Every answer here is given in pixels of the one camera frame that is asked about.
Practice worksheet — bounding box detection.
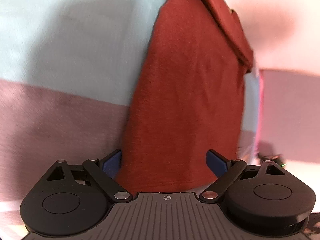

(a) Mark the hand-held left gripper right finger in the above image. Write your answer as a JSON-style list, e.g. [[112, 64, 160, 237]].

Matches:
[[199, 149, 288, 202]]

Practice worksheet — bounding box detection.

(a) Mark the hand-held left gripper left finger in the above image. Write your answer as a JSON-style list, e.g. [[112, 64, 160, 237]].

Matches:
[[37, 149, 134, 202]]

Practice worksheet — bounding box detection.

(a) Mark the rust red long-sleeved sweater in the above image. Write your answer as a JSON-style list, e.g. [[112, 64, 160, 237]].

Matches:
[[114, 0, 255, 193]]

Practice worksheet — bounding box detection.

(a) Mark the blue grey patterned bed sheet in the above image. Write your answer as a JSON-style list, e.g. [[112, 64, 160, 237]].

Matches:
[[0, 0, 262, 240]]

